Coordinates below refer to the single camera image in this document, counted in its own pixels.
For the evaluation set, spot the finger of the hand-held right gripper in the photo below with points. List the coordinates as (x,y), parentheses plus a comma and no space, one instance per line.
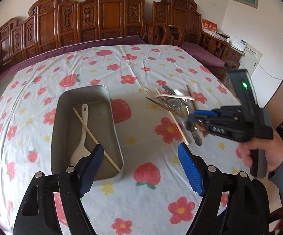
(196,122)
(205,113)

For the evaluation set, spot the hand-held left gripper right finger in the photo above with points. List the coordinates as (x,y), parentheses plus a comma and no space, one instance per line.
(190,169)

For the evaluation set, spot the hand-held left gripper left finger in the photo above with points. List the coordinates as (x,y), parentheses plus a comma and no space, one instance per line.
(92,167)

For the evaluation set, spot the light wooden chopstick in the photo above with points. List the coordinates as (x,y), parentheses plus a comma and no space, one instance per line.
(92,137)
(178,127)

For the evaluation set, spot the white ceramic spoon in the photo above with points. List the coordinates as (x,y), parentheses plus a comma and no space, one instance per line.
(181,92)

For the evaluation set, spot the white rice paddle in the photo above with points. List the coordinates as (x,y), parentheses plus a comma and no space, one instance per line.
(82,137)

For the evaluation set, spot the rectangular metal tray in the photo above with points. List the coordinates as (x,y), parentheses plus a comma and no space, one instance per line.
(65,127)

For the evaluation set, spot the person's right hand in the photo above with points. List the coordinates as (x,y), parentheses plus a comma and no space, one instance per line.
(275,151)

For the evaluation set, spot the dark brown chopstick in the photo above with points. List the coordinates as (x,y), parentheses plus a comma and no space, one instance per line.
(161,104)
(190,95)
(164,104)

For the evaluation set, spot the white plastic spoon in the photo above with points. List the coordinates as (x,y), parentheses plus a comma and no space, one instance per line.
(170,97)

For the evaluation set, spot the strawberry flower printed tablecloth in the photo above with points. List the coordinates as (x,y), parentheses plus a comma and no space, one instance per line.
(136,156)

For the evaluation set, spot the purple armchair cushion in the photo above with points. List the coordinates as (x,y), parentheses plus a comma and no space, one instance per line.
(202,52)

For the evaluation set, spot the wooden side table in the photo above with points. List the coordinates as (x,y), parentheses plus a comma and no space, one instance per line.
(233,58)

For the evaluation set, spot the white floor cabinet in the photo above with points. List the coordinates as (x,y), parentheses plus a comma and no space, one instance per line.
(251,58)

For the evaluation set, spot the white device box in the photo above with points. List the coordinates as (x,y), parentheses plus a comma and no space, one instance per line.
(238,44)

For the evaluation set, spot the stack of papers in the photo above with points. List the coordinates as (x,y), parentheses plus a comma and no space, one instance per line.
(222,35)

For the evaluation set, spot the red card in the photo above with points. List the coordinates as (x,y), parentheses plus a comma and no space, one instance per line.
(209,25)

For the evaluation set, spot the carved wooden armchair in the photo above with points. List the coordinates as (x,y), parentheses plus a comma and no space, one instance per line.
(187,17)

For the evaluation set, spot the purple sofa cushion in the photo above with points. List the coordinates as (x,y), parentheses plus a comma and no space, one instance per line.
(33,58)

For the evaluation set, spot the carved wooden sofa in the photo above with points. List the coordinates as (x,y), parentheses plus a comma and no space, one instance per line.
(70,22)

